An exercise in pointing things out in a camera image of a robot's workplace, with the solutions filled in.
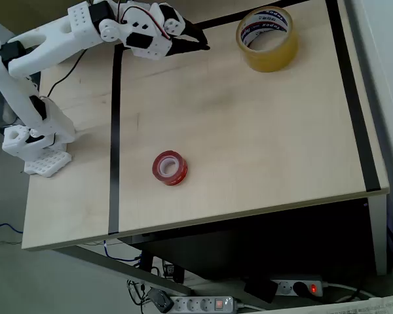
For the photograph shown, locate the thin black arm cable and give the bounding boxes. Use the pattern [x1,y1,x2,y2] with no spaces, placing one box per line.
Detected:
[47,48,88,99]

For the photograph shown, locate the black power adapter box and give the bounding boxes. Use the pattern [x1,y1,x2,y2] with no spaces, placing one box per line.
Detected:
[243,277,280,304]

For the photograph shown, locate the black flat plug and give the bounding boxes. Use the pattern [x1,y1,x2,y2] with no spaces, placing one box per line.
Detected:
[148,287,175,313]

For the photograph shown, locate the black round plug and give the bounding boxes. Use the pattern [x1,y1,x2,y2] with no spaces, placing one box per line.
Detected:
[292,281,311,298]

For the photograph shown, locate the yellow packing tape roll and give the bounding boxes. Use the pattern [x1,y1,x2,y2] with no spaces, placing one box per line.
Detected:
[236,5,299,73]

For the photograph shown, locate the white grid base plate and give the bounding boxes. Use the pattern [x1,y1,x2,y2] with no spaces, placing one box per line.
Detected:
[24,147,73,178]

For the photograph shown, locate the red tape roll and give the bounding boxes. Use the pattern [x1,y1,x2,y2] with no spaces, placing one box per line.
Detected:
[151,150,188,186]

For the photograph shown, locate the white power strip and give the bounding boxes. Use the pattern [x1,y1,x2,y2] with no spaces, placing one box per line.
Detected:
[168,295,247,313]

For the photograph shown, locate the white table leg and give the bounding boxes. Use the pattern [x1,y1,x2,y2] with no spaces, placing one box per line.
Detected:
[367,192,390,276]

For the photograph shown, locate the blue cable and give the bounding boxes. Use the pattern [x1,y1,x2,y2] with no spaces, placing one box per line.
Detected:
[0,222,24,234]
[102,239,141,262]

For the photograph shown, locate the grey power strip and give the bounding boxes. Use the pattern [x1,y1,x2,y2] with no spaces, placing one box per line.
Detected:
[269,275,329,298]

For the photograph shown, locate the grey table frame beam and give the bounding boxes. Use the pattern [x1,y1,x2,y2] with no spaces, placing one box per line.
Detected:
[51,244,193,297]

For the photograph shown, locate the white power cable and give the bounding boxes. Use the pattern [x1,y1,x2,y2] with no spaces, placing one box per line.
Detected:
[323,282,371,302]

